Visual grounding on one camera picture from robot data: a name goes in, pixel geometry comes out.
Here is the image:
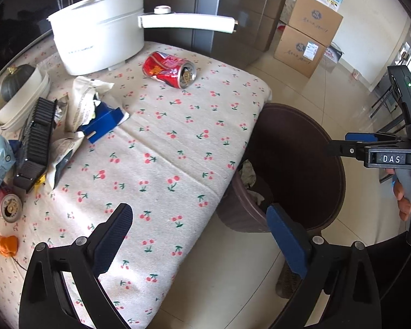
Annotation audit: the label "orange peel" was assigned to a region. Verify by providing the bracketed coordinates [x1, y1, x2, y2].
[0, 235, 18, 258]

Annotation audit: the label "pink drink can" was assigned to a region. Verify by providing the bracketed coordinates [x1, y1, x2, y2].
[0, 183, 23, 223]

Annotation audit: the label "yellow foil snack wrapper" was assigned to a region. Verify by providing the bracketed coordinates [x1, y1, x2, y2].
[34, 174, 46, 193]

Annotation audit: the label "black plastic food tray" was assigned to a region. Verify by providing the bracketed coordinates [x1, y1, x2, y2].
[13, 97, 57, 192]

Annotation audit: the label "white snack wrapper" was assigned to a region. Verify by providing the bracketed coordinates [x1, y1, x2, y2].
[66, 76, 114, 132]
[46, 132, 84, 191]

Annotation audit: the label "torn blue small box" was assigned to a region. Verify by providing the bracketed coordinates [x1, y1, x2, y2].
[78, 102, 129, 143]

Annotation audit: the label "crushed red soda can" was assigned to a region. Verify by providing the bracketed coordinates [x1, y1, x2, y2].
[142, 51, 196, 89]

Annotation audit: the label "brown plastic trash bin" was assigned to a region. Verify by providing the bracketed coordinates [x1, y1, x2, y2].
[216, 103, 346, 235]

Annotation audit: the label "person's right hand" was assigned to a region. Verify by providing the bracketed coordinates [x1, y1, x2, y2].
[385, 169, 411, 221]

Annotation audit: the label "lower cardboard box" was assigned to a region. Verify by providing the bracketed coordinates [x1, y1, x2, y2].
[274, 26, 326, 78]

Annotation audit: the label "cardboard box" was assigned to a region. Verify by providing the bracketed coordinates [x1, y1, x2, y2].
[274, 26, 326, 78]
[288, 0, 343, 47]

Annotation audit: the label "upper cardboard box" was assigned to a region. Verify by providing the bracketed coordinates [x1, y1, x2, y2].
[288, 0, 343, 47]

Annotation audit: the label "stacked white plates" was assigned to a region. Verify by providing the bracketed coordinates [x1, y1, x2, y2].
[0, 72, 51, 132]

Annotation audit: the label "dark grey refrigerator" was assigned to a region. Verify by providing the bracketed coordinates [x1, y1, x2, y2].
[144, 0, 286, 68]

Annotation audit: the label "cherry print tablecloth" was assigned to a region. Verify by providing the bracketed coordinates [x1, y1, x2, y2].
[0, 42, 271, 328]

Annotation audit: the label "dark green squash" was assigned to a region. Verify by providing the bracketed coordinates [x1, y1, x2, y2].
[1, 64, 35, 102]

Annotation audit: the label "white electric cooking pot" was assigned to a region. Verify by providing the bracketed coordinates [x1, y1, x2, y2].
[48, 0, 238, 76]

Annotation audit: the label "cream handled bowl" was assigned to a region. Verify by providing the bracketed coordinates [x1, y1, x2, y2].
[0, 67, 43, 126]

